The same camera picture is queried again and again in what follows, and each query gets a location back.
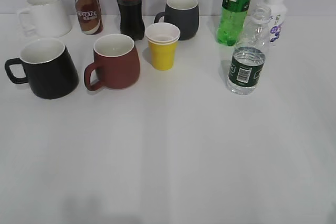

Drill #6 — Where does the clear water bottle green label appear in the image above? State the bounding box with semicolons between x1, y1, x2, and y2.
227;5;271;95

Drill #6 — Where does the black mug white interior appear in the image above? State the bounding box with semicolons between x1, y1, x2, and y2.
4;38;79;100

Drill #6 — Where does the red mug white interior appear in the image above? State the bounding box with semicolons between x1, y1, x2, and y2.
83;34;140;91

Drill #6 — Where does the dark grey mug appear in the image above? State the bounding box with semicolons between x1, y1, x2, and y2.
154;0;199;40

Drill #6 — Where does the white ceramic mug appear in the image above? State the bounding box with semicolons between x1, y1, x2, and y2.
16;0;72;38

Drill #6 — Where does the yellow paper cup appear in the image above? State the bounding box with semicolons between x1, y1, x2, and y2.
145;22;180;71

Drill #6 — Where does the brown Nescafe coffee bottle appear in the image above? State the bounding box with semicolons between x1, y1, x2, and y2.
75;0;103;35

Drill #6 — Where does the cola bottle red label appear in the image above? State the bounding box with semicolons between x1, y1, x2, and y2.
117;0;145;41

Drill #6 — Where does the green soda bottle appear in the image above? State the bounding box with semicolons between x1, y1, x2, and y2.
217;0;251;46

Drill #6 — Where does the white yogurt bottle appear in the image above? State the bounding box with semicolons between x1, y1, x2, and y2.
259;0;288;46

